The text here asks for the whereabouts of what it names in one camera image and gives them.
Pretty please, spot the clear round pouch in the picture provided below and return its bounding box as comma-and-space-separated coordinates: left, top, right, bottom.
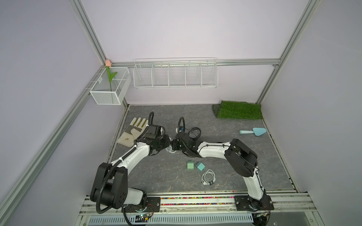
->
165, 145, 176, 153

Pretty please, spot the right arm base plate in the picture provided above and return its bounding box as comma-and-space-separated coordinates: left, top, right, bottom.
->
234, 195, 274, 212

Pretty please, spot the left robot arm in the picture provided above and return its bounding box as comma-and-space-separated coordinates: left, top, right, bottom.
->
90, 124, 170, 214

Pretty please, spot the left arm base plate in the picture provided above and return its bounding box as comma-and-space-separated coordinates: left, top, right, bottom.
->
125, 196, 161, 213

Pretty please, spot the artificial pink tulip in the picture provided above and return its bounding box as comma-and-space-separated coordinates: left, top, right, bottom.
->
105, 59, 117, 91

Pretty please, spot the teal garden trowel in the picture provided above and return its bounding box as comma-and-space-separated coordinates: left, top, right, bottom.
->
239, 128, 267, 137

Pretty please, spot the white coiled cable bottom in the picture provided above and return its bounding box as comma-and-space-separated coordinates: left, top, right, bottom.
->
201, 169, 216, 186

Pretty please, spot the white wire shelf basket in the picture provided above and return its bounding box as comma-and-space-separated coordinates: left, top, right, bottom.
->
133, 57, 218, 89

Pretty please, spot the white mesh box basket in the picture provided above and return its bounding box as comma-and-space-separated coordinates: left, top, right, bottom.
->
90, 67, 132, 105

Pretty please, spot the beige work glove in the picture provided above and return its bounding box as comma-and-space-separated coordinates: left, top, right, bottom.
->
117, 118, 149, 147

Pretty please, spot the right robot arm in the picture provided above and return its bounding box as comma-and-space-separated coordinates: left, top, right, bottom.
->
171, 131, 270, 211

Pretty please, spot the green charger cube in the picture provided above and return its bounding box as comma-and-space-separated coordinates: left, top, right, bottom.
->
187, 161, 194, 170

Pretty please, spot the green artificial grass mat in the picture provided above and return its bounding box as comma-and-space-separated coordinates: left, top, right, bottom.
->
212, 101, 263, 120

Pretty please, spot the teal charger cube right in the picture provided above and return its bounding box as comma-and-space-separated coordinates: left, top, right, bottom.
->
196, 162, 206, 171

